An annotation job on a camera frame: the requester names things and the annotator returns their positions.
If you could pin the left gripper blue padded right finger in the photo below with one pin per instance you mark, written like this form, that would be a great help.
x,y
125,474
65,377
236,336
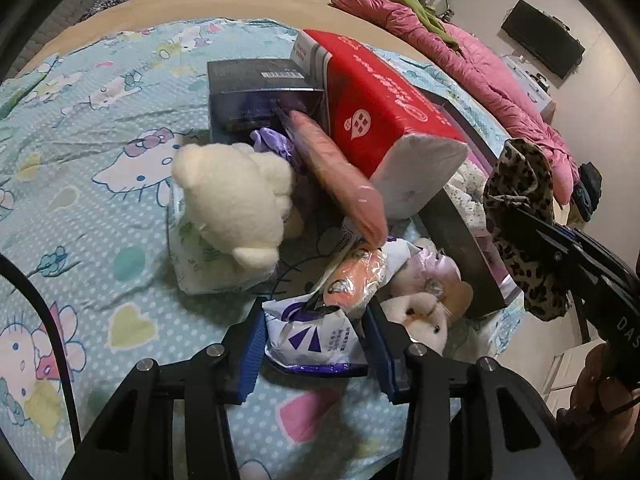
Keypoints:
x,y
379,357

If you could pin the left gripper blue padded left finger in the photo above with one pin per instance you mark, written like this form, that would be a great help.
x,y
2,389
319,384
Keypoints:
x,y
252,340

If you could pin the white purple wipes packet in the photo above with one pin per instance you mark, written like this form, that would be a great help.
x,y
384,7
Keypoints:
x,y
306,337

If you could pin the pink towel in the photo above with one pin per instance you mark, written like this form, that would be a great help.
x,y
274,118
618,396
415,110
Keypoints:
x,y
355,194

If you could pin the small beige bear plush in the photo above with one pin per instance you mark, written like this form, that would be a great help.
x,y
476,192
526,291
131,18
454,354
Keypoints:
x,y
427,295

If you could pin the orange cartoon snack packet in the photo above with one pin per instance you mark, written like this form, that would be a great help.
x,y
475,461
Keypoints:
x,y
355,280

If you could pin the dark clothing pile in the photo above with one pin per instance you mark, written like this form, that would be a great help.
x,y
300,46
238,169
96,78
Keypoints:
x,y
587,191

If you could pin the light green tissue packet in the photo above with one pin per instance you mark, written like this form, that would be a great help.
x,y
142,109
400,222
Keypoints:
x,y
200,268

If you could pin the cream teddy bear plush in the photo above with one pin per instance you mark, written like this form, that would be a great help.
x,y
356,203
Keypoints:
x,y
239,200

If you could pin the dark framed pink tray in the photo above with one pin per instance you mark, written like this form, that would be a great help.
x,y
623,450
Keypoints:
x,y
476,257

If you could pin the white floral scrunchie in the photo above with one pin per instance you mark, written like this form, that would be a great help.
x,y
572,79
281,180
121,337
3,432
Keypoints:
x,y
465,190

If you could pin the white drawer cabinet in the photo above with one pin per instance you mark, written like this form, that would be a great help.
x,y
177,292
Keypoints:
x,y
531,86

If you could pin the red tissue pack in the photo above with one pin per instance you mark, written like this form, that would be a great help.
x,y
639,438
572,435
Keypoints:
x,y
383,125

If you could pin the purple fabric scrunchie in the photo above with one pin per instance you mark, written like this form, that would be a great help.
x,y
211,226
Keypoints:
x,y
266,140

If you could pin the pink quilted comforter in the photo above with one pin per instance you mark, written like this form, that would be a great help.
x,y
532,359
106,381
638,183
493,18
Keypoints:
x,y
481,73

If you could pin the dark navy box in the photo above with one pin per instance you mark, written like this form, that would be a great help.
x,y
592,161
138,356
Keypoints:
x,y
252,93

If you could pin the hello kitty blue sheet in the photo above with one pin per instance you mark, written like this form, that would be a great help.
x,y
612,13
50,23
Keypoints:
x,y
86,146

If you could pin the green cloth on comforter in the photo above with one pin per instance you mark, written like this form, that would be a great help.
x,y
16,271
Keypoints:
x,y
430,21

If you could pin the grey quilted sofa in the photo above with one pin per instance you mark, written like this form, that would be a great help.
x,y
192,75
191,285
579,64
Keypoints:
x,y
59,17

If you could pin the black wall television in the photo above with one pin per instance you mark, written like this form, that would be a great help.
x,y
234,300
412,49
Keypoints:
x,y
543,36

